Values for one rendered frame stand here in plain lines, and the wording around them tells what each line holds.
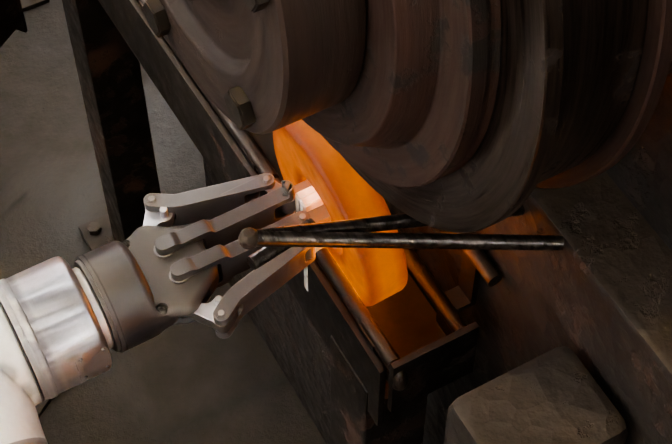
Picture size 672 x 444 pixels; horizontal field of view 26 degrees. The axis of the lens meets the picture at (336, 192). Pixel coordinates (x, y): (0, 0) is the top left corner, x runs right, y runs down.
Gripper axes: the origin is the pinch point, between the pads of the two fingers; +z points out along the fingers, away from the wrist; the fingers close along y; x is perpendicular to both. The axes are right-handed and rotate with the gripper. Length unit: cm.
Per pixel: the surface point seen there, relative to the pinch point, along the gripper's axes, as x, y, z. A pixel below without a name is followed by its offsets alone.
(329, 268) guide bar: -5.2, 2.5, -2.4
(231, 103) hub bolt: 27.1, 9.2, -11.8
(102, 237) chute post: -76, -58, -5
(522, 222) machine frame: 7.0, 12.9, 7.0
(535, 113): 35.7, 23.4, -2.6
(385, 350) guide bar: -5.2, 10.8, -2.4
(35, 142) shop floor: -76, -79, -6
